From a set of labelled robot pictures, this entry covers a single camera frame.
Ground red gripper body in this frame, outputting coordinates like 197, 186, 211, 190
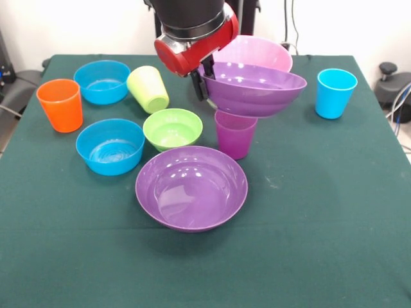
153, 2, 240, 78

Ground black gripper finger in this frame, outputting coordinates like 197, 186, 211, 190
202, 55, 216, 80
190, 69, 210, 103

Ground green ribbed bowl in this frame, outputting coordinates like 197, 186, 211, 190
143, 108, 204, 153

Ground lime green cup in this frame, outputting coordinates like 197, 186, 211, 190
126, 65, 170, 115

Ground purple bowl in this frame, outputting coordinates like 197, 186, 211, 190
135, 145, 249, 233
200, 61, 308, 119

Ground purple cup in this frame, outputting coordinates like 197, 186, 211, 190
214, 110, 258, 160

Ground large pink bowl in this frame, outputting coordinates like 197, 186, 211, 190
211, 35, 293, 73

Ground blue bowl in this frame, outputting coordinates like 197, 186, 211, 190
73, 60, 132, 105
75, 118, 146, 176

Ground blue cup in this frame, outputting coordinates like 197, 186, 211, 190
315, 68, 358, 120

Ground orange cup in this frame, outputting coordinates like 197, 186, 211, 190
35, 78, 84, 133

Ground dark green tablecloth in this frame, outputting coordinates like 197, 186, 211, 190
0, 53, 411, 308

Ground grey chair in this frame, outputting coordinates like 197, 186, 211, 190
0, 69, 43, 117

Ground black knob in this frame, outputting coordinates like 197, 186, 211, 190
378, 62, 399, 85

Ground dark grey base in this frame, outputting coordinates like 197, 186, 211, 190
374, 72, 411, 112

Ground black equipment box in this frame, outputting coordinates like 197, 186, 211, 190
0, 28, 17, 97

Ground black wall cable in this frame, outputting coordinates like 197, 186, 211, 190
281, 0, 301, 55

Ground blue and grey cables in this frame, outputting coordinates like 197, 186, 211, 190
385, 81, 411, 151

